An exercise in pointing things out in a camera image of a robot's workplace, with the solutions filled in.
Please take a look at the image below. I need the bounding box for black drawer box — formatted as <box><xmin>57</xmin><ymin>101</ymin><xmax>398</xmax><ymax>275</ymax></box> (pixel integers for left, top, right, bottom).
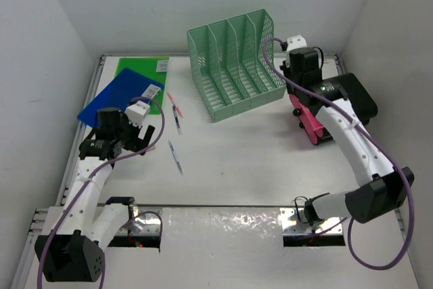
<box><xmin>300</xmin><ymin>72</ymin><xmax>378</xmax><ymax>126</ymax></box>

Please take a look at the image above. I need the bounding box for pink drawer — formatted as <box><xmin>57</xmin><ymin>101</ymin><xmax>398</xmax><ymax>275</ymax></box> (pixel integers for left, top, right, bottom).
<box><xmin>289</xmin><ymin>94</ymin><xmax>332</xmax><ymax>146</ymax></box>

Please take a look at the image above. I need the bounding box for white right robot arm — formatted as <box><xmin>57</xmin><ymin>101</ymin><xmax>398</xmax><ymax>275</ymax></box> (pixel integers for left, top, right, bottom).
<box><xmin>280</xmin><ymin>47</ymin><xmax>406</xmax><ymax>226</ymax></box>

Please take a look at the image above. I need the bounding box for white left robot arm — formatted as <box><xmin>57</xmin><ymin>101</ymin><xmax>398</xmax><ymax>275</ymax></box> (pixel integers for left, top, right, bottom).
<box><xmin>35</xmin><ymin>101</ymin><xmax>155</xmax><ymax>288</ymax></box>

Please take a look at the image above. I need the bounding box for dark blue pen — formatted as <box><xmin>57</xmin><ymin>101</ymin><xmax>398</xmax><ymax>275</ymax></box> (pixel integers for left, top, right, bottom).
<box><xmin>172</xmin><ymin>105</ymin><xmax>182</xmax><ymax>135</ymax></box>

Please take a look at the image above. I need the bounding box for light blue pen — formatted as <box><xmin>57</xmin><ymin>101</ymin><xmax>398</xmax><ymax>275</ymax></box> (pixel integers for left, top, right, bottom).
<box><xmin>168</xmin><ymin>140</ymin><xmax>183</xmax><ymax>175</ymax></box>

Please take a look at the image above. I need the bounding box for blue plastic folder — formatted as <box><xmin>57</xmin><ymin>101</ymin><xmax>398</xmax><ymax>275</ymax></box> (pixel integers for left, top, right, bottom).
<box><xmin>77</xmin><ymin>68</ymin><xmax>164</xmax><ymax>127</ymax></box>

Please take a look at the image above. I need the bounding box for red pen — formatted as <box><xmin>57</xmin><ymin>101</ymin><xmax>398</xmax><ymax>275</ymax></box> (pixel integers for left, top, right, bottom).
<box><xmin>167</xmin><ymin>91</ymin><xmax>183</xmax><ymax>118</ymax></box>

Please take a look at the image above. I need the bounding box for green mesh file organizer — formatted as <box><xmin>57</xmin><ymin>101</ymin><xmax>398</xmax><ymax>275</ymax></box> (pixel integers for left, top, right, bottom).
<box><xmin>187</xmin><ymin>9</ymin><xmax>286</xmax><ymax>123</ymax></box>

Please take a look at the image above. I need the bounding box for green plastic folder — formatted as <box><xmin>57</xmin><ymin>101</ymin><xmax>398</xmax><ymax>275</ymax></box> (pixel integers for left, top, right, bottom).
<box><xmin>114</xmin><ymin>56</ymin><xmax>170</xmax><ymax>115</ymax></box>

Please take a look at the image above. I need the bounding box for white front cover board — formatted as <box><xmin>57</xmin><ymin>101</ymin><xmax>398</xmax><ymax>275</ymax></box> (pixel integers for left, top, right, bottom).
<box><xmin>25</xmin><ymin>205</ymin><xmax>420</xmax><ymax>289</ymax></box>

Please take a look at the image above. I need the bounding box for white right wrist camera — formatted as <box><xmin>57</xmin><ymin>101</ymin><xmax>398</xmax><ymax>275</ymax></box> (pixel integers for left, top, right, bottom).
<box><xmin>286</xmin><ymin>35</ymin><xmax>307</xmax><ymax>52</ymax></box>

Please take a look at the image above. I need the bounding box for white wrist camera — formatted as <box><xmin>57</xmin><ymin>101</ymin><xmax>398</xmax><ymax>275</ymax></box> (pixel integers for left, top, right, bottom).
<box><xmin>125</xmin><ymin>101</ymin><xmax>150</xmax><ymax>127</ymax></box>
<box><xmin>286</xmin><ymin>35</ymin><xmax>307</xmax><ymax>52</ymax></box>

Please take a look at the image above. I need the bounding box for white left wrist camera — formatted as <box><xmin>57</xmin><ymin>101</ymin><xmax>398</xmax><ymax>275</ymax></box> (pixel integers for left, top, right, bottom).
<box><xmin>125</xmin><ymin>101</ymin><xmax>150</xmax><ymax>127</ymax></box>

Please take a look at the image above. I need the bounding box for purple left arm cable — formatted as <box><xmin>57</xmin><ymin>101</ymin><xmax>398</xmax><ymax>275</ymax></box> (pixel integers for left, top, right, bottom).
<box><xmin>36</xmin><ymin>96</ymin><xmax>166</xmax><ymax>289</ymax></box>

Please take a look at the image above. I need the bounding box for aluminium frame rail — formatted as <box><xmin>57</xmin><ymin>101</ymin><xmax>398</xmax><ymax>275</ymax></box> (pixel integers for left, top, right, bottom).
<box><xmin>2</xmin><ymin>53</ymin><xmax>107</xmax><ymax>288</ymax></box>

